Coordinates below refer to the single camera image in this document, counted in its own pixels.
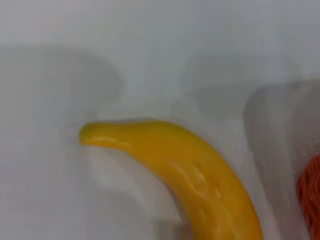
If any orange woven wicker basket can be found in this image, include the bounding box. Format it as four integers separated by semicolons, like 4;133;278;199
296;154;320;240

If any yellow banana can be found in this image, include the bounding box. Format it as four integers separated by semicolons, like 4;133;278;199
79;120;265;240

